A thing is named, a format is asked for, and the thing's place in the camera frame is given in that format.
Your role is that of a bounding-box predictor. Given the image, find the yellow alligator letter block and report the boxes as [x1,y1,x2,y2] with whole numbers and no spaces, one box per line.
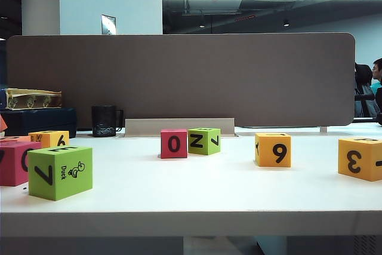
[28,130,70,149]

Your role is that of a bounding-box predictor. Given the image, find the green duck letter block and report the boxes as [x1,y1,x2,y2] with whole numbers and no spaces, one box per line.
[27,146,94,201]

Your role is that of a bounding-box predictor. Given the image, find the yellow 3 letter block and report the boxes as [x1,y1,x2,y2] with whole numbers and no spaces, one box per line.
[338,137,382,182]

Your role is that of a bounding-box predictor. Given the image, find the orange queen letter block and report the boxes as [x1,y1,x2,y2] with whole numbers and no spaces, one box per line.
[0,136,31,143]

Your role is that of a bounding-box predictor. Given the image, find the green N letter block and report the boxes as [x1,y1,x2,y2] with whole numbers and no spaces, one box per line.
[187,127,221,156]

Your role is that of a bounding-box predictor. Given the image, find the pink tree letter block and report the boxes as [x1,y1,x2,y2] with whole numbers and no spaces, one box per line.
[160,128,188,159]

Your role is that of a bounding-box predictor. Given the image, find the yellow 9 letter block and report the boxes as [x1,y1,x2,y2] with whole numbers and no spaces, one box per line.
[255,131,292,168]

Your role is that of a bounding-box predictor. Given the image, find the large pink letter block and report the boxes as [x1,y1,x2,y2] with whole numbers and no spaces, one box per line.
[0,140,42,187]

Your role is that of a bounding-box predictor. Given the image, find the brown fabric desk divider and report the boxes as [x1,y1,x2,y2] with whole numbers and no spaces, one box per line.
[5,32,356,127]

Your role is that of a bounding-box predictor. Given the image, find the black mug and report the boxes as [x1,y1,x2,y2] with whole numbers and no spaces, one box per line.
[91,105,125,137]

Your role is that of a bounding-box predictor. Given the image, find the dark blue box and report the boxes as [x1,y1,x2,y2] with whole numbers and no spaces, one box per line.
[0,107,77,140]

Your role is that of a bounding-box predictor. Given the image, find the white table leg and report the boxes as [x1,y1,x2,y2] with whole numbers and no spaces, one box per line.
[256,235,288,255]

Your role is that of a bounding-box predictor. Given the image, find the gold patterned gift box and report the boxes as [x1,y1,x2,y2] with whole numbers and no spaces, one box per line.
[0,87,63,110]

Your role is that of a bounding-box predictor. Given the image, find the seated person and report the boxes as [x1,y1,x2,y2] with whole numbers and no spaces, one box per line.
[369,57,382,96]

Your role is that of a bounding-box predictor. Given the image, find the dark vented panel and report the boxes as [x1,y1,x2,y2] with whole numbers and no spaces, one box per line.
[286,235,382,255]

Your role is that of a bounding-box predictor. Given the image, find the beige desk cable tray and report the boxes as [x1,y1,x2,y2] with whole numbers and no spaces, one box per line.
[119,117,239,138]

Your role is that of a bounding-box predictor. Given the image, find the white wall sign plate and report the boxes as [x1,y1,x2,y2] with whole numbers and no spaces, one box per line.
[100,14,117,35]

